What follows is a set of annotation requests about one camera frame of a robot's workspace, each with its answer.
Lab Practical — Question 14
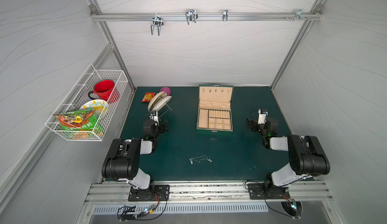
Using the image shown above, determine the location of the silver jewelry chain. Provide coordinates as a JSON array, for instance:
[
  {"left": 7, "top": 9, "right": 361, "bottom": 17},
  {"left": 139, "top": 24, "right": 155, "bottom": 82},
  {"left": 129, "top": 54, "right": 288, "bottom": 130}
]
[{"left": 189, "top": 155, "right": 213, "bottom": 165}]

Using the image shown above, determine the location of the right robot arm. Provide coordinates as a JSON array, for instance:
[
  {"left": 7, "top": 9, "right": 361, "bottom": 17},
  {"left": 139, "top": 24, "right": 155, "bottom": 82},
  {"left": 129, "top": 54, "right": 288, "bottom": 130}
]
[{"left": 247, "top": 110, "right": 331, "bottom": 193}]

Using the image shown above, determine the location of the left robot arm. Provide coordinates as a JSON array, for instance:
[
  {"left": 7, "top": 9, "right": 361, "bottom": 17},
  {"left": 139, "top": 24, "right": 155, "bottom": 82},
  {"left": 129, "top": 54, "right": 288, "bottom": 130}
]
[{"left": 101, "top": 120, "right": 169, "bottom": 192}]

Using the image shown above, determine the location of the cream plate front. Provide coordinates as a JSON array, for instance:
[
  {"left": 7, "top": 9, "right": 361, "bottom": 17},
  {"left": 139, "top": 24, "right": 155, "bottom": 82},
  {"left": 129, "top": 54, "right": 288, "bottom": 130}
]
[{"left": 149, "top": 95, "right": 172, "bottom": 113}]

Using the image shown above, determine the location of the green table mat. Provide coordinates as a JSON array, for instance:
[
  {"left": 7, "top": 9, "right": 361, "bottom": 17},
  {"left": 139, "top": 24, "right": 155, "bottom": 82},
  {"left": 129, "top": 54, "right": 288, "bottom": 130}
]
[{"left": 140, "top": 87, "right": 290, "bottom": 181}]

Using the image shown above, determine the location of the red snack packet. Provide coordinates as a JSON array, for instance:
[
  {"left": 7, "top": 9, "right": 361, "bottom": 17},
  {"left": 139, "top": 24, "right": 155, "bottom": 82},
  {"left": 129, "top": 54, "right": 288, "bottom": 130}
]
[{"left": 142, "top": 92, "right": 156, "bottom": 103}]

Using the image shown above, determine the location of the pink ball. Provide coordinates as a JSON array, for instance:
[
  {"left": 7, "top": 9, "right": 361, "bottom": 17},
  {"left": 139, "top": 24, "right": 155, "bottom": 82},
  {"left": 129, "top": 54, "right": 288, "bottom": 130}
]
[{"left": 160, "top": 87, "right": 171, "bottom": 95}]

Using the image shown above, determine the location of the patterned plate in basket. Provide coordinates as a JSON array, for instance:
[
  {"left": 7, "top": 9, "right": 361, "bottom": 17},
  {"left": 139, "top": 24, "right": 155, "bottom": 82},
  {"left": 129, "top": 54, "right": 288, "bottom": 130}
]
[{"left": 80, "top": 99, "right": 108, "bottom": 118}]

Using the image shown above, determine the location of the red mug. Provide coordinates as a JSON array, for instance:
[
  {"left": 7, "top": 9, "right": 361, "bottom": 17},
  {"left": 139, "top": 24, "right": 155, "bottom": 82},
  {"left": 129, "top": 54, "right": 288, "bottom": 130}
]
[{"left": 88, "top": 79, "right": 120, "bottom": 103}]

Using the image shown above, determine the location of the green snack bag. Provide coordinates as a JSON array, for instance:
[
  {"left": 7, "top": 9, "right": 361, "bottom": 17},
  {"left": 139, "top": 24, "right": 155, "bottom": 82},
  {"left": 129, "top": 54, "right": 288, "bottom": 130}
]
[{"left": 53, "top": 109, "right": 98, "bottom": 131}]

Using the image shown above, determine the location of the metal double hook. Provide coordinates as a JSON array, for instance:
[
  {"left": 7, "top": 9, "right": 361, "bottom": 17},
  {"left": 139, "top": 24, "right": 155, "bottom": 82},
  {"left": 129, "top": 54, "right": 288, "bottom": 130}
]
[{"left": 150, "top": 16, "right": 164, "bottom": 36}]

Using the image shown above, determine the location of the metal loop hook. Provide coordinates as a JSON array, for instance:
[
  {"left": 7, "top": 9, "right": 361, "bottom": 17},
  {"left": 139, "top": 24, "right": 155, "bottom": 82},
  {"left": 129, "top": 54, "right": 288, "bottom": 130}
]
[{"left": 185, "top": 9, "right": 199, "bottom": 25}]

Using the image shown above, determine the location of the small metal hook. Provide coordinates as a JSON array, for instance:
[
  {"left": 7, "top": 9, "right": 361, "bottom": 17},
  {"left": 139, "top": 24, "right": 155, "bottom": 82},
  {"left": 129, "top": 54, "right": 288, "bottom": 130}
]
[{"left": 222, "top": 9, "right": 228, "bottom": 22}]

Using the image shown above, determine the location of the wire plate rack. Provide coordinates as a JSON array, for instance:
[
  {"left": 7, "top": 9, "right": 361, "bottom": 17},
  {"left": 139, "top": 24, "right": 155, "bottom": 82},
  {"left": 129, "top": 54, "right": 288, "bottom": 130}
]
[{"left": 158, "top": 104, "right": 172, "bottom": 120}]

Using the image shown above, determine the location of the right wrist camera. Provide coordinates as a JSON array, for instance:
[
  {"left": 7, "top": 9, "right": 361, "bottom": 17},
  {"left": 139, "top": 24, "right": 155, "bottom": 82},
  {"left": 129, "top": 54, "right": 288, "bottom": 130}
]
[{"left": 258, "top": 109, "right": 268, "bottom": 125}]

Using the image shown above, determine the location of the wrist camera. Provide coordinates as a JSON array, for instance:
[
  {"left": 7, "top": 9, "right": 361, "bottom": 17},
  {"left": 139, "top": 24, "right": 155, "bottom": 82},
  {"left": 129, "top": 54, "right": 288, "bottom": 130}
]
[
  {"left": 258, "top": 109, "right": 268, "bottom": 125},
  {"left": 150, "top": 111, "right": 159, "bottom": 125}
]

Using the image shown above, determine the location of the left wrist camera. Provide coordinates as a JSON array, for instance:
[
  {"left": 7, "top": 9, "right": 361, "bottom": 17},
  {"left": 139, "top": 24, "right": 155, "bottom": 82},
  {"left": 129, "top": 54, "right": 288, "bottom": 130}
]
[{"left": 150, "top": 111, "right": 159, "bottom": 125}]

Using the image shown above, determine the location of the left black mount plate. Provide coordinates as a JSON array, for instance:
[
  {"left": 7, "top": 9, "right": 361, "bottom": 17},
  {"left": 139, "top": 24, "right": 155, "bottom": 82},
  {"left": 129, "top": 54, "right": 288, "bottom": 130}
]
[{"left": 128, "top": 185, "right": 170, "bottom": 202}]

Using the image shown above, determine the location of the black mount plate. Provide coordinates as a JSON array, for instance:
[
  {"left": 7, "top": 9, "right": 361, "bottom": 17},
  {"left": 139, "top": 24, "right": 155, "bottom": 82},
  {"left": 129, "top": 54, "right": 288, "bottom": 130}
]
[
  {"left": 128, "top": 185, "right": 170, "bottom": 202},
  {"left": 245, "top": 183, "right": 290, "bottom": 200}
]

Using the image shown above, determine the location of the right black mount plate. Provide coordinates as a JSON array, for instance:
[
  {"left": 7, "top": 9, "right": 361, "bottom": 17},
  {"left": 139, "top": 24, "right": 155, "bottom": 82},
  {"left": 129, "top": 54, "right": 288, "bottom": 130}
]
[{"left": 245, "top": 183, "right": 290, "bottom": 200}]

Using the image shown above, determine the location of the white wire basket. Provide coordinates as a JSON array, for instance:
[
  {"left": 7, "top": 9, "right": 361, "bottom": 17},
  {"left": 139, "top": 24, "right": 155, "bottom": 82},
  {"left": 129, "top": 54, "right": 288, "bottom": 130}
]
[{"left": 45, "top": 65, "right": 128, "bottom": 141}]

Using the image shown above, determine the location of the left base cable bundle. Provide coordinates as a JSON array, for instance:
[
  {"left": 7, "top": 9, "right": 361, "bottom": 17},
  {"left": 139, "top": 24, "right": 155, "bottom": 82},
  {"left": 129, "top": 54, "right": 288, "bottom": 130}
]
[{"left": 116, "top": 192, "right": 168, "bottom": 222}]

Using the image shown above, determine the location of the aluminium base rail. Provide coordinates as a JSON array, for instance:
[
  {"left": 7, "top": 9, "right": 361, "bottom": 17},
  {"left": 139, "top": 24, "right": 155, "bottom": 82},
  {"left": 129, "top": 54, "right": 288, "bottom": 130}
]
[{"left": 84, "top": 181, "right": 333, "bottom": 205}]

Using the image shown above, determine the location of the right base cable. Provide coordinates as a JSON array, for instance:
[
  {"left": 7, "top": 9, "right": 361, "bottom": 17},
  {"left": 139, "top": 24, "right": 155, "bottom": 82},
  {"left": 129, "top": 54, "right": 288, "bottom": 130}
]
[{"left": 244, "top": 180, "right": 303, "bottom": 219}]

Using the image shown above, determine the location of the aluminium top rail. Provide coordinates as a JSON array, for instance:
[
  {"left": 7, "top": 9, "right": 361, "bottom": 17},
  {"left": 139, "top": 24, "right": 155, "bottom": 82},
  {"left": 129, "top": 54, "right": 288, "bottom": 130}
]
[{"left": 91, "top": 12, "right": 323, "bottom": 22}]

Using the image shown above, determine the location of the metal bracket hook right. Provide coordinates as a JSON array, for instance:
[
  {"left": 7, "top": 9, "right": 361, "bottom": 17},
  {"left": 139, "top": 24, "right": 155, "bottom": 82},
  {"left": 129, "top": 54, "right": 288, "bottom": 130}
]
[{"left": 284, "top": 9, "right": 311, "bottom": 21}]

